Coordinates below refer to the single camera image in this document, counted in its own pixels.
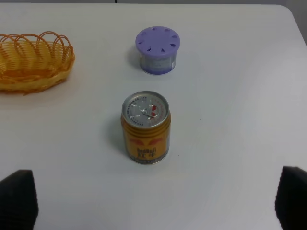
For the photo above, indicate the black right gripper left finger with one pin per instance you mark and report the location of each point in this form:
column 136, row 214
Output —
column 18, row 201

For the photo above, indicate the gold Red Bull can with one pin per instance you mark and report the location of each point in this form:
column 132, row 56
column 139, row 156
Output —
column 146, row 122

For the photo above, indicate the purple lid air freshener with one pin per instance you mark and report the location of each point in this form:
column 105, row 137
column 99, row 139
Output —
column 157, row 46

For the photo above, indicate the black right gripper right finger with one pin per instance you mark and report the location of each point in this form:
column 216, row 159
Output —
column 291, row 199

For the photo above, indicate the orange woven plastic basket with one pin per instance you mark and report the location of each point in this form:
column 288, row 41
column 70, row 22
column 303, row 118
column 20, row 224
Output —
column 31, row 63

